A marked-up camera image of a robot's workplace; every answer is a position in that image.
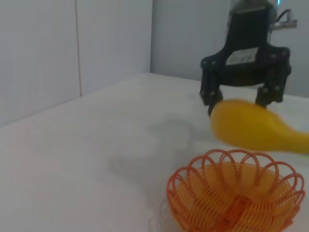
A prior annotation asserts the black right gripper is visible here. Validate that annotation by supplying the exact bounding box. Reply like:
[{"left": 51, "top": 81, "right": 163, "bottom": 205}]
[{"left": 199, "top": 4, "right": 292, "bottom": 116}]

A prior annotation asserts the yellow banana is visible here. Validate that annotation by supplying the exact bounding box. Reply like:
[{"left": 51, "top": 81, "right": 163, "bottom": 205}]
[{"left": 209, "top": 98, "right": 309, "bottom": 155}]

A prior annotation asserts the orange wire basket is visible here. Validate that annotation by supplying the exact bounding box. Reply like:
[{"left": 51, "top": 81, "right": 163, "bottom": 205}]
[{"left": 166, "top": 149, "right": 306, "bottom": 232}]

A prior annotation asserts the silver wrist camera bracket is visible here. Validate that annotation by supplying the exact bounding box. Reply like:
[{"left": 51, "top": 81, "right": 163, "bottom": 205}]
[{"left": 270, "top": 11, "right": 298, "bottom": 33}]

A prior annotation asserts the black camera cable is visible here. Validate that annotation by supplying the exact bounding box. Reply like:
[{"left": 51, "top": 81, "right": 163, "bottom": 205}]
[{"left": 276, "top": 8, "right": 292, "bottom": 24}]

